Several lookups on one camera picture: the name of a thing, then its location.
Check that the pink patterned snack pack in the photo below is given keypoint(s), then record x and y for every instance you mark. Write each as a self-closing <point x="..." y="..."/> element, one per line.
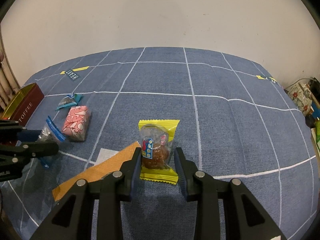
<point x="76" y="123"/>

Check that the beige curtain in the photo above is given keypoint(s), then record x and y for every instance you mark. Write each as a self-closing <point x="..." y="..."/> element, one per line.
<point x="9" y="85"/>

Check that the blue-edged dark snack packet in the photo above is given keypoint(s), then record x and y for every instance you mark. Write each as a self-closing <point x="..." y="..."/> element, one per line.
<point x="50" y="133"/>

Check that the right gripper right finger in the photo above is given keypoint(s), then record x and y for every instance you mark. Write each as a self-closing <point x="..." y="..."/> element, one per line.
<point x="185" y="170"/>

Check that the orange tape strip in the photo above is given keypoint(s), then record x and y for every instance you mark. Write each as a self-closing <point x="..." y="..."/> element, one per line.
<point x="97" y="172"/>

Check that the red toffee tin box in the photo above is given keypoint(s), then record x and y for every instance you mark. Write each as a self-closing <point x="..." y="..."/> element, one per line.
<point x="23" y="104"/>

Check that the teal candy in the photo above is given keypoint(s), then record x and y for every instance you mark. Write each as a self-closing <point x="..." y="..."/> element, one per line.
<point x="69" y="100"/>

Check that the yellow-edged snack packet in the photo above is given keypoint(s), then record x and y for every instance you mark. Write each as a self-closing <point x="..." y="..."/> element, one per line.
<point x="156" y="142"/>

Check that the floral ceramic pot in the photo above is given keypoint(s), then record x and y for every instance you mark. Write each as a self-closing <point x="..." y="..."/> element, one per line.
<point x="300" y="93"/>

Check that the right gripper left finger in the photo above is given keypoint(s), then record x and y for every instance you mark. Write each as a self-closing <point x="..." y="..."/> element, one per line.
<point x="131" y="173"/>

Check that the white paper label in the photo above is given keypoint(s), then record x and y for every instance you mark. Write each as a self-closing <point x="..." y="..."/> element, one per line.
<point x="105" y="154"/>

